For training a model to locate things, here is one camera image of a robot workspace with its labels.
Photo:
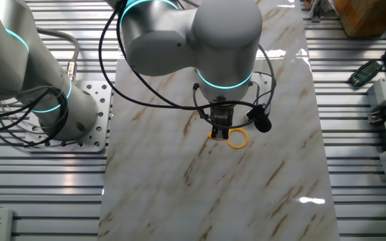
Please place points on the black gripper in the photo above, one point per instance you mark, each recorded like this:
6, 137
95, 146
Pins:
222, 118

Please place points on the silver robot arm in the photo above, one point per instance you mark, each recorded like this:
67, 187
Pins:
12, 60

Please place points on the marble pattern board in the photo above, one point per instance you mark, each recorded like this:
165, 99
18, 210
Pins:
213, 201

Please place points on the black metal clamp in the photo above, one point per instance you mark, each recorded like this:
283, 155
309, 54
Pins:
316, 13

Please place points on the black remote control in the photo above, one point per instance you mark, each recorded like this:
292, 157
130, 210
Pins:
365, 73

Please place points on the grey control box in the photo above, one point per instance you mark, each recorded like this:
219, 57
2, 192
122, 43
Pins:
380, 93

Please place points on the brown cardboard box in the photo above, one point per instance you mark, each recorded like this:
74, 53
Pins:
367, 16

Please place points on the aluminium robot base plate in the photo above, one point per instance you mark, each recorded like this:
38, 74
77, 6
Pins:
99, 100

